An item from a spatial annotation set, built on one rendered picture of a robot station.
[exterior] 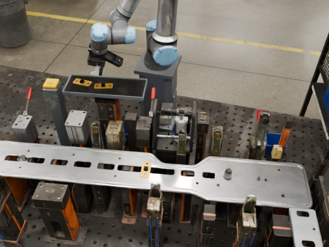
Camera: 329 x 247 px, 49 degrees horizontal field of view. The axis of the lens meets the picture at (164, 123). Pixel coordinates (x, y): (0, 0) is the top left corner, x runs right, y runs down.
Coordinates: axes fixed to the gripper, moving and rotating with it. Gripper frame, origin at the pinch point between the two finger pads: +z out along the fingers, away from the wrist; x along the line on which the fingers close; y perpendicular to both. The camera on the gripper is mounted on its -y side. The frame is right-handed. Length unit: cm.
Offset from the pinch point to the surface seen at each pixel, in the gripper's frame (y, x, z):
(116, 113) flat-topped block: -11.5, 23.8, -5.3
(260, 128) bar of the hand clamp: -72, 29, -35
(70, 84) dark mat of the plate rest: 11.6, 17.1, -11.6
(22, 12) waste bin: 118, -138, 172
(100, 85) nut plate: -1.8, 15.8, -14.7
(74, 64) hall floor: 51, -93, 176
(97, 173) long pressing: -10, 56, -16
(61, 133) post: 14.5, 32.0, 17.1
